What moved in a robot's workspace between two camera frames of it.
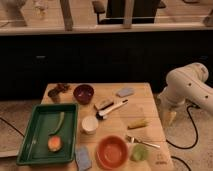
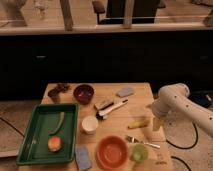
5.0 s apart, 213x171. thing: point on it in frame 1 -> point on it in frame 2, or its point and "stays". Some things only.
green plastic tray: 45,121 stays
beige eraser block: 102,104 stays
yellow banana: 138,124 stays
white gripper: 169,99 -> 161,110
